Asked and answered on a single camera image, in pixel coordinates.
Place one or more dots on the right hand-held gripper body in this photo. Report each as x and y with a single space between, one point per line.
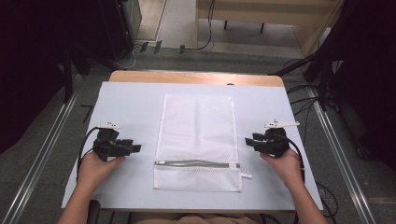
276 141

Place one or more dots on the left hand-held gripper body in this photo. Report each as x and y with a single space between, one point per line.
107 146

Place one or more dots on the person's left hand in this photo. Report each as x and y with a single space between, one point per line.
91 169

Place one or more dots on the person's right hand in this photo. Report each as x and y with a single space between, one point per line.
288 168

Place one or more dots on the light grey table mat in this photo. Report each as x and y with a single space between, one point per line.
130 105

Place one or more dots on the white mesh laundry bag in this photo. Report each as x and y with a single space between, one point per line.
197 130

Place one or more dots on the black chair part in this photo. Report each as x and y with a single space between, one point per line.
94 211

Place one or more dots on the black metal stand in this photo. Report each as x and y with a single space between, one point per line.
323 81
67 77

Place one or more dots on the person's beige trousers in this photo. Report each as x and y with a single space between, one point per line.
199 219

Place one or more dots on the dark curtain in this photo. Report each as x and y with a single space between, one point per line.
370 77
28 68

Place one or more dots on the black cabinet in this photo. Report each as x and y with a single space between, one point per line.
120 25

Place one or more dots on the light wooden bench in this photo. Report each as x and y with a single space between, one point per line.
280 12

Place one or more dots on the metal floor rail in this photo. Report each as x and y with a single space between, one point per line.
342 161
40 161

